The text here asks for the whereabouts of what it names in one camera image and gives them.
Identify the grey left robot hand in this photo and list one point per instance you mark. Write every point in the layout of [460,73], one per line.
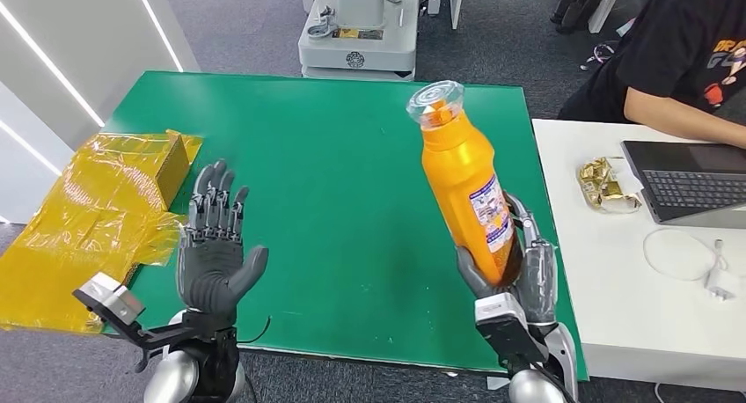
[210,266]

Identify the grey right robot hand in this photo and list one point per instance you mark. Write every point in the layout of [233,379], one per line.
[539,284]

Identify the orange plastic bottle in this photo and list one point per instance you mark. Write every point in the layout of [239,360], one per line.
[460,173]

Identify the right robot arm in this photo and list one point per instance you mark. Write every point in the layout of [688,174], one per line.
[533,391]

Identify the person's forearm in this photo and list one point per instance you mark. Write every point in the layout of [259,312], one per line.
[676,117]

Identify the white desk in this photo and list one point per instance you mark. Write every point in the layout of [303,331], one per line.
[618,307]

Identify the gold foil wrapper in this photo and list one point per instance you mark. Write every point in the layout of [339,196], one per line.
[600,184]

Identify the yellow taped cardboard box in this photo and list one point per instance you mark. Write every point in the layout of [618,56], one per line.
[87,214]

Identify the green table mat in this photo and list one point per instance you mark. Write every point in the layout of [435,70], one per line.
[338,184]

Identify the dark grey laptop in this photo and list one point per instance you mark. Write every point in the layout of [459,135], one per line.
[688,190]

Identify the person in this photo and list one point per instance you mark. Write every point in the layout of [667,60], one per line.
[670,56]

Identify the white lift-column robot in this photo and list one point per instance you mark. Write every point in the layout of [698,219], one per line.
[361,39]

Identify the white furniture panel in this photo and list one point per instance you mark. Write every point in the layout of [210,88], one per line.
[456,1]

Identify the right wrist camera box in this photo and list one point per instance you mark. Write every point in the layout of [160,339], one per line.
[507,330]

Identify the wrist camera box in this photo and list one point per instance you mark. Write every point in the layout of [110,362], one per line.
[111,298]
[507,330]

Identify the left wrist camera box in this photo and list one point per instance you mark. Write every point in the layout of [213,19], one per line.
[111,298]

